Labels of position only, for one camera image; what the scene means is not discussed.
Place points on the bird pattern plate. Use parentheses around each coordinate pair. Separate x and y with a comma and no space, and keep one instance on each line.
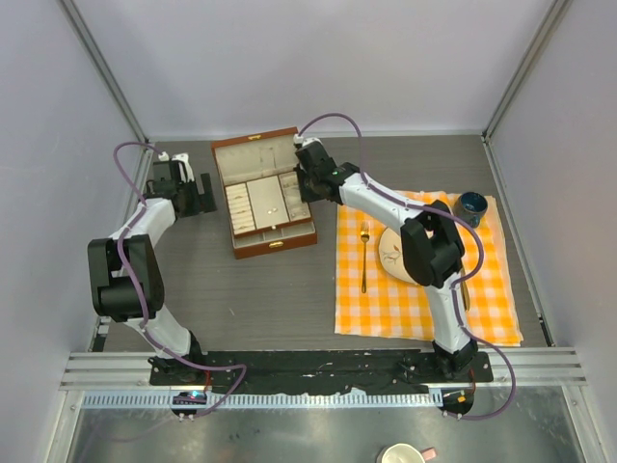
(390,256)

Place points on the white pink mug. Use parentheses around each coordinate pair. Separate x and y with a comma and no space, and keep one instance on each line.
(405,453)

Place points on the brown jewelry tray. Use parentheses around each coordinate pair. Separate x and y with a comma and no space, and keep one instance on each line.
(248,203)

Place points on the dark blue bowl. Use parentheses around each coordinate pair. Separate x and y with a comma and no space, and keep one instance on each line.
(471,207)

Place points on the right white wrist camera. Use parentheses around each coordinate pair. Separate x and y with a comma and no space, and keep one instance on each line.
(300,141)

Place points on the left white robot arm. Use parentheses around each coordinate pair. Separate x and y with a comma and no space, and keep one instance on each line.
(126,282)

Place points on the yellow checkered cloth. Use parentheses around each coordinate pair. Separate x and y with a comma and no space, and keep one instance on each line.
(394,309)

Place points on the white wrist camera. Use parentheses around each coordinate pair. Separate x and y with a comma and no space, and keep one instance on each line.
(174,167)
(300,141)

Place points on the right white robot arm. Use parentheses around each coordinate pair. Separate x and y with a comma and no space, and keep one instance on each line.
(431,246)

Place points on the white cable duct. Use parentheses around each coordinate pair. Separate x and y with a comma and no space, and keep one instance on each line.
(188,400)

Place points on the gold fork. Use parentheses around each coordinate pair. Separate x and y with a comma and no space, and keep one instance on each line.
(365,237)

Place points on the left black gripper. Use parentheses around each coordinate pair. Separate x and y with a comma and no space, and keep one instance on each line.
(203,204)

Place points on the gold knife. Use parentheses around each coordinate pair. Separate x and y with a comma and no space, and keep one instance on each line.
(465,291)

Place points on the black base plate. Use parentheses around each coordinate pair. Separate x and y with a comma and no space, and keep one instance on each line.
(318,372)

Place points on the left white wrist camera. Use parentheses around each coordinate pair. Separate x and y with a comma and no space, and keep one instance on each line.
(174,167)

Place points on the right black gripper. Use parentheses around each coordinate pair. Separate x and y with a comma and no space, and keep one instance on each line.
(305,195)

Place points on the brown jewelry box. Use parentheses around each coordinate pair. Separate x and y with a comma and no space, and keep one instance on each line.
(255,156)

